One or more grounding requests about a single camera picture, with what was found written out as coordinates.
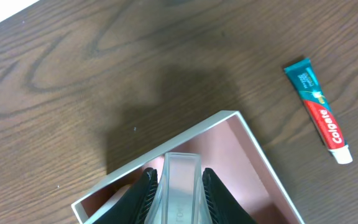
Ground clear pump bottle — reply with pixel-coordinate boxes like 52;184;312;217
144;152;212;224

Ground white box pink interior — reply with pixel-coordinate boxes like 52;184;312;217
71;110;303;223

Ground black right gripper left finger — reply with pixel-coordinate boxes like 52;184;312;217
94;167;158;224

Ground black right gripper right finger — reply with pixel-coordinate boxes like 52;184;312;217
202;168;257;224

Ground red green toothpaste tube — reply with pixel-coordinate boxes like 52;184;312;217
284;58;353;164

